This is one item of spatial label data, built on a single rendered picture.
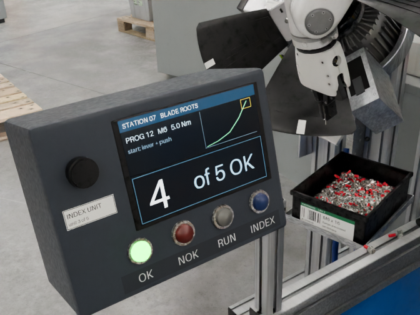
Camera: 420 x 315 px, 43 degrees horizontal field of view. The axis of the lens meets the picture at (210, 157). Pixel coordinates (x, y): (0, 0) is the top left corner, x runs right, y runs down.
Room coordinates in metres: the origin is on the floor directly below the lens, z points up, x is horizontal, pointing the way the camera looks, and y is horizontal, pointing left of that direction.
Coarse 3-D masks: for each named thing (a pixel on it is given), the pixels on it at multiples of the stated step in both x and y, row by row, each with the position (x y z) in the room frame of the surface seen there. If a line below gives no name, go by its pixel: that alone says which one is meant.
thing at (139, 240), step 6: (138, 240) 0.43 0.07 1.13; (144, 240) 0.43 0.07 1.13; (132, 246) 0.42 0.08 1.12; (138, 246) 0.42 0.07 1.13; (144, 246) 0.42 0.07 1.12; (150, 246) 0.43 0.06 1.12; (132, 252) 0.42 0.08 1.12; (138, 252) 0.42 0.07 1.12; (144, 252) 0.42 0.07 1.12; (150, 252) 0.42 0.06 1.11; (132, 258) 0.42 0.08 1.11; (138, 258) 0.41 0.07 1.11; (144, 258) 0.42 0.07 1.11
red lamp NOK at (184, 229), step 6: (180, 222) 0.45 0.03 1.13; (186, 222) 0.45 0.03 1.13; (174, 228) 0.45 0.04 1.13; (180, 228) 0.45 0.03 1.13; (186, 228) 0.45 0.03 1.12; (192, 228) 0.46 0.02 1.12; (174, 234) 0.44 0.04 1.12; (180, 234) 0.44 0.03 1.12; (186, 234) 0.45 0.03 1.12; (192, 234) 0.45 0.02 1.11; (174, 240) 0.44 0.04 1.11; (180, 240) 0.44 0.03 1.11; (186, 240) 0.44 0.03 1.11
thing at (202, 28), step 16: (240, 16) 1.36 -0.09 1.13; (256, 16) 1.33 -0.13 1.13; (208, 32) 1.41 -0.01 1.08; (224, 32) 1.37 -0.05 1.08; (240, 32) 1.35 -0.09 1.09; (256, 32) 1.33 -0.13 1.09; (272, 32) 1.31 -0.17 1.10; (208, 48) 1.39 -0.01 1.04; (224, 48) 1.36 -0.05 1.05; (240, 48) 1.34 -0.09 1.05; (256, 48) 1.32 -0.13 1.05; (272, 48) 1.31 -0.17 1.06; (224, 64) 1.35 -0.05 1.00; (240, 64) 1.34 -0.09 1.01; (256, 64) 1.32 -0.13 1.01
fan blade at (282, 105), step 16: (288, 48) 1.17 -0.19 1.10; (288, 64) 1.14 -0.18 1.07; (272, 80) 1.12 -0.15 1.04; (288, 80) 1.11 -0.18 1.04; (272, 96) 1.10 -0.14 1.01; (288, 96) 1.09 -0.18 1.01; (304, 96) 1.08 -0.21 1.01; (272, 112) 1.07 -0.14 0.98; (288, 112) 1.06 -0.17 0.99; (304, 112) 1.05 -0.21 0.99; (272, 128) 1.04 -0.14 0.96; (288, 128) 1.04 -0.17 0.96; (320, 128) 1.02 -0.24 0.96; (336, 128) 1.02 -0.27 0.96; (352, 128) 1.01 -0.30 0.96
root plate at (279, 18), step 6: (276, 6) 1.31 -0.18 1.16; (282, 6) 1.31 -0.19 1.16; (270, 12) 1.32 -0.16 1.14; (276, 12) 1.32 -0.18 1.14; (282, 12) 1.31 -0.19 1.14; (276, 18) 1.32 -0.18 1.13; (282, 18) 1.31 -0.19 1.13; (276, 24) 1.31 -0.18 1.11; (282, 24) 1.31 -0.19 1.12; (288, 24) 1.30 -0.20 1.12; (282, 30) 1.31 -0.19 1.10; (288, 30) 1.30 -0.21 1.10; (288, 36) 1.30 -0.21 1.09
